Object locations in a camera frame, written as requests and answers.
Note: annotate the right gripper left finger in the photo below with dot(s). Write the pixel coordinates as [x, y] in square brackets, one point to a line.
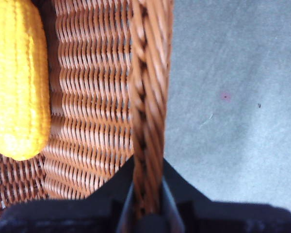
[70, 216]

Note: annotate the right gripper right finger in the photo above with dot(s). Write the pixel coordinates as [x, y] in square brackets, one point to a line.
[228, 218]

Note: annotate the brown wicker basket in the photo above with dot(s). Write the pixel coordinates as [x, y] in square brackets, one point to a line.
[94, 97]

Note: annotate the yellow corn cob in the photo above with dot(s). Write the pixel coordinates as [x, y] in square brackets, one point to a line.
[17, 80]

